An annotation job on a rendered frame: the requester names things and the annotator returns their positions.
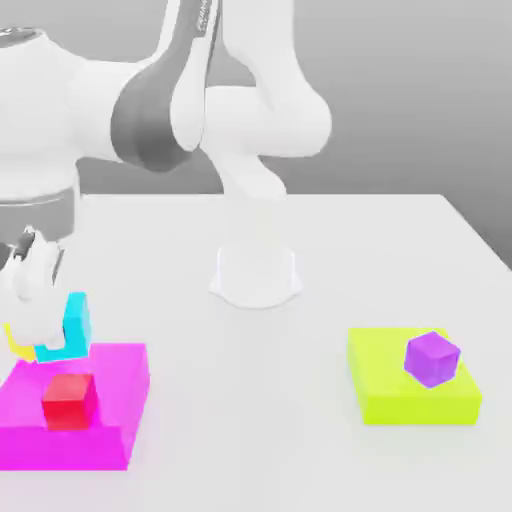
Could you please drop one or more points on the small red cube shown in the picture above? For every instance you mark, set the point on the small red cube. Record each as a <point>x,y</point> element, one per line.
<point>70,402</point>

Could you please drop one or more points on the small purple cube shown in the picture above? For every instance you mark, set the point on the small purple cube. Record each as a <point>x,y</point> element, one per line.
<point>432,359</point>

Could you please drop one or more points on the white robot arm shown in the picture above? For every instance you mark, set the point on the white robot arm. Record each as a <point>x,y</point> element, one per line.
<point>256,120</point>

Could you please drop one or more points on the large magenta box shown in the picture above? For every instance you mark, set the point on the large magenta box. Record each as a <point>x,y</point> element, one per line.
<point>120,400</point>

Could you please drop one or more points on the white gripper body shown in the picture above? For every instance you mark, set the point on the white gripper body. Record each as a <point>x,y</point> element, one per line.
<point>30,304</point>

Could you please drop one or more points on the large yellow-green box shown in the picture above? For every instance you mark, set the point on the large yellow-green box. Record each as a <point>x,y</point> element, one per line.
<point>400,400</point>

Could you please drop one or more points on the small cyan cube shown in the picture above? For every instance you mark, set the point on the small cyan cube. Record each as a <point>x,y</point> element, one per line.
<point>78,320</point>

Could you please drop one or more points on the small yellow cube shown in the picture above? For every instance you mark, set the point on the small yellow cube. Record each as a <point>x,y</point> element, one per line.
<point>22,349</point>

